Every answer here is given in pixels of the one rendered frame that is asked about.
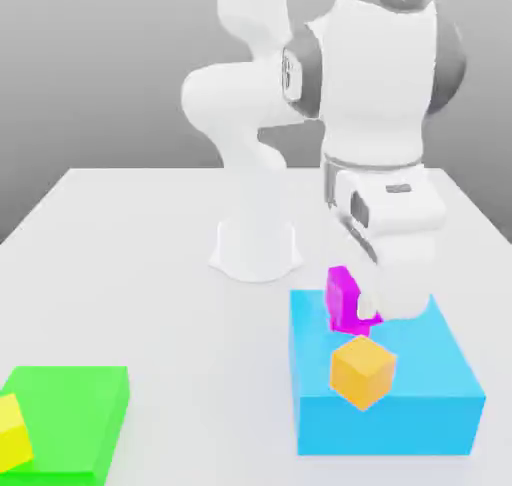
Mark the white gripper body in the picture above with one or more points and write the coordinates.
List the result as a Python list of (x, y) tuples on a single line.
[(404, 270)]

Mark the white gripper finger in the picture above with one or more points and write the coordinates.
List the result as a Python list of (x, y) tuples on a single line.
[(366, 308)]

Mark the small magenta cube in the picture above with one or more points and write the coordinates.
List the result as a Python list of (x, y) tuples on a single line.
[(340, 302)]

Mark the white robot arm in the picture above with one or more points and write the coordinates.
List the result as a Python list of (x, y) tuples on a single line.
[(372, 86)]

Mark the small orange cube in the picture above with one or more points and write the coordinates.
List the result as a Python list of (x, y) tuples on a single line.
[(362, 370)]

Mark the small yellow cube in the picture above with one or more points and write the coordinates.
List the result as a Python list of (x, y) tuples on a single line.
[(12, 434)]

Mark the large blue box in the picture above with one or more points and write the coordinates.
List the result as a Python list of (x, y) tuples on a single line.
[(424, 418)]

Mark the large green box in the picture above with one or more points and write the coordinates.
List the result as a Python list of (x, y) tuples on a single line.
[(76, 418)]

